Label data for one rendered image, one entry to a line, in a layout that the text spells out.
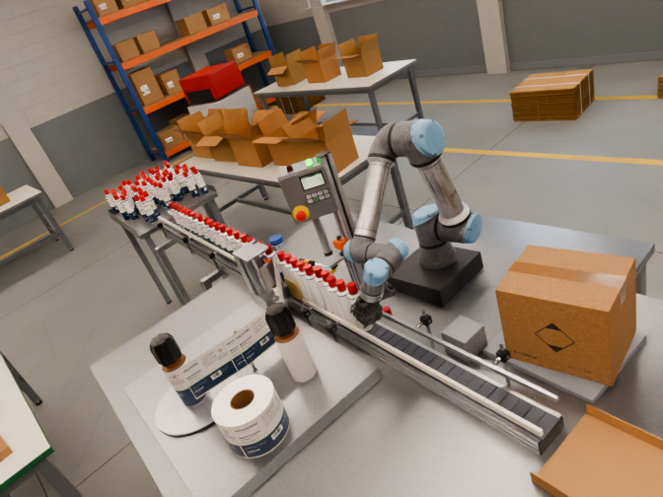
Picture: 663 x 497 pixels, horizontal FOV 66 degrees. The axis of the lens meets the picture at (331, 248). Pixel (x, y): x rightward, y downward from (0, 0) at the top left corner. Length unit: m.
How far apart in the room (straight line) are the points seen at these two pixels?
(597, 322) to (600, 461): 0.34
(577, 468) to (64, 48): 8.78
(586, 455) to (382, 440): 0.54
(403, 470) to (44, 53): 8.43
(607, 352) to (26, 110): 8.50
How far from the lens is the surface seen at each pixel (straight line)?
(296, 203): 1.80
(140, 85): 8.80
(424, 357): 1.72
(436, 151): 1.67
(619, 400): 1.63
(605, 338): 1.51
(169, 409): 1.98
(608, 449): 1.53
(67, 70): 9.25
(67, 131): 9.20
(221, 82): 7.21
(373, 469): 1.56
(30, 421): 2.61
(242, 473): 1.65
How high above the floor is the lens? 2.06
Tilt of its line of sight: 29 degrees down
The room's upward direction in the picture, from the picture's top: 20 degrees counter-clockwise
